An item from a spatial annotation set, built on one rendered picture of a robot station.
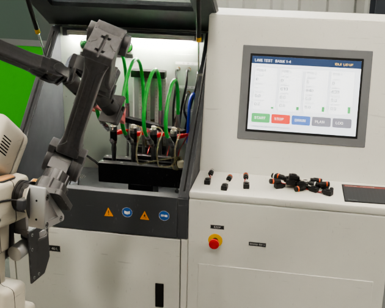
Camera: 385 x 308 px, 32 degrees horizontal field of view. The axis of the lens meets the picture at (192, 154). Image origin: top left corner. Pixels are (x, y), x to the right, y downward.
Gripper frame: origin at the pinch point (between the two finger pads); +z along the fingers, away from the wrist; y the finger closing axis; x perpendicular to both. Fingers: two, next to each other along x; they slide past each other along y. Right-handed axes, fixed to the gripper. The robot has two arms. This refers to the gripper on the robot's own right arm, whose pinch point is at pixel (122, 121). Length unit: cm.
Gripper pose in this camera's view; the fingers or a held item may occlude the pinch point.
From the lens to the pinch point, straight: 227.9
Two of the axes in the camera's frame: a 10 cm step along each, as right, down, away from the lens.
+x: -9.0, -1.5, 4.0
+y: 3.1, -8.8, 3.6
